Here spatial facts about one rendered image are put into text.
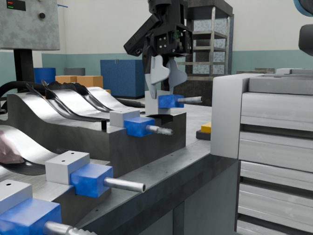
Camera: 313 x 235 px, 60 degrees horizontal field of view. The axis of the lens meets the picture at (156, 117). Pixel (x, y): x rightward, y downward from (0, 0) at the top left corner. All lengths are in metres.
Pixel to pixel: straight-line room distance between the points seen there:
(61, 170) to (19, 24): 1.05
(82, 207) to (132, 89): 7.28
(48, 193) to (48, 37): 1.13
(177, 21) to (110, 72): 7.47
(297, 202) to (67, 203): 0.26
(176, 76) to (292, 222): 0.42
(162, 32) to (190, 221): 0.49
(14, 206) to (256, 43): 6.89
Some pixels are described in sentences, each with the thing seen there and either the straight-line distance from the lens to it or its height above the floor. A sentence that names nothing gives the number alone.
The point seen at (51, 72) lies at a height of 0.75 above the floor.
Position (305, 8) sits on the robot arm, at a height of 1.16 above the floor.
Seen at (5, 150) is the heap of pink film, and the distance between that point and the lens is 0.47.
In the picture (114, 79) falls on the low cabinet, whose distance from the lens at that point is 7.97.
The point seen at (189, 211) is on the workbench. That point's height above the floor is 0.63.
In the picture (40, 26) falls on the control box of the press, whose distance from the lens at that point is 1.42.
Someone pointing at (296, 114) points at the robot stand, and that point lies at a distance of 0.30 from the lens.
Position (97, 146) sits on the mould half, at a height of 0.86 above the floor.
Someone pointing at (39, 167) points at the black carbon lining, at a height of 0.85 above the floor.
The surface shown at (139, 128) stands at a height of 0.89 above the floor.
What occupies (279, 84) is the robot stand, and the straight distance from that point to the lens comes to 0.31.
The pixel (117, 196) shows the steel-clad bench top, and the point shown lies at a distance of 0.46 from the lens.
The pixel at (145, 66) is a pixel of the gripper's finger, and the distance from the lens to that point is 0.59.
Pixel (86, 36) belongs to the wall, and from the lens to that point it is 9.32.
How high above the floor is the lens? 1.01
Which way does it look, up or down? 11 degrees down
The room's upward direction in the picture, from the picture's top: straight up
